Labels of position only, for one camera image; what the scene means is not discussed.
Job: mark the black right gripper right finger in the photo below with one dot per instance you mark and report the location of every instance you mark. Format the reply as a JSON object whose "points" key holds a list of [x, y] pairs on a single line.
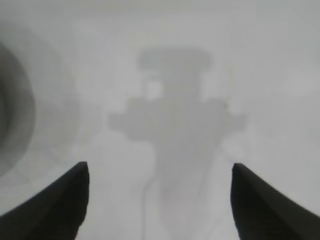
{"points": [[262, 215]]}

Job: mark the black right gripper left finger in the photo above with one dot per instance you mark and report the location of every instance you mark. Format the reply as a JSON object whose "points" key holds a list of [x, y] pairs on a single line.
{"points": [[55, 212]]}

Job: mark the stainless steel mixing bowl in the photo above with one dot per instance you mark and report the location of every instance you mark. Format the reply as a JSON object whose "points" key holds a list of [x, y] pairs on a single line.
{"points": [[12, 112]]}

